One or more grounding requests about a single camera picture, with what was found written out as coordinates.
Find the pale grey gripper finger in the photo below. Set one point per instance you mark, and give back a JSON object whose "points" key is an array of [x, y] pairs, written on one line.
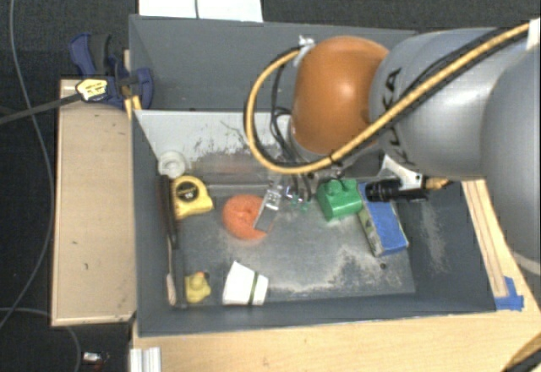
{"points": [[266, 216]]}

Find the orange round sponge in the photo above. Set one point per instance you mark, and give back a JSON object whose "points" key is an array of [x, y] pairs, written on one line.
{"points": [[238, 216]]}

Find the green toy block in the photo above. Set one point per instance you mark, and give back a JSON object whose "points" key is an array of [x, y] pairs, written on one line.
{"points": [[339, 201]]}

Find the grey metal bin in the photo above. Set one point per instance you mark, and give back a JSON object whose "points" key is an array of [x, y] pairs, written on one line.
{"points": [[304, 260]]}

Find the white cup with green stripes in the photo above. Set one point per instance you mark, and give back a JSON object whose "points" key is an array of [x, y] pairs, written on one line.
{"points": [[243, 286]]}

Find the yellow tape measure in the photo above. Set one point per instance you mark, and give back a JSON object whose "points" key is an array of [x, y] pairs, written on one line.
{"points": [[190, 198]]}

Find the blue box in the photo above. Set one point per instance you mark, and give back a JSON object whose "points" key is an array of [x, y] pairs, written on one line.
{"points": [[386, 226]]}

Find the yellow rubber duck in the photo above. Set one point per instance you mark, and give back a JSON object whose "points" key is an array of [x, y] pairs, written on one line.
{"points": [[196, 288]]}

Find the white plastic cap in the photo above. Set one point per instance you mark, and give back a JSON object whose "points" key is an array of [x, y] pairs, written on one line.
{"points": [[172, 163]]}

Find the pale wood board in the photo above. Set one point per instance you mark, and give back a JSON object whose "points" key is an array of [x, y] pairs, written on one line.
{"points": [[93, 214]]}

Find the black cylinder on white bracket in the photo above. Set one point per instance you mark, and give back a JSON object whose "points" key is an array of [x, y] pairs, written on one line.
{"points": [[382, 190]]}

